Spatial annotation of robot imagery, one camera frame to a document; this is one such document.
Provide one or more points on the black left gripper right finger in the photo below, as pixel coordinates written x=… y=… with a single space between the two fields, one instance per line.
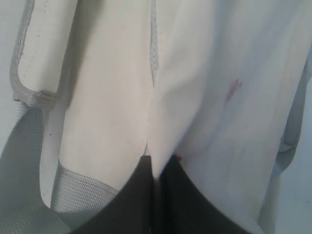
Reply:
x=180 y=208

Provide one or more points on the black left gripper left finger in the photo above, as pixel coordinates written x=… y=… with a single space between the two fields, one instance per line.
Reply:
x=129 y=212

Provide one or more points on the white fabric backpack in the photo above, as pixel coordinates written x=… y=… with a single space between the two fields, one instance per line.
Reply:
x=221 y=84

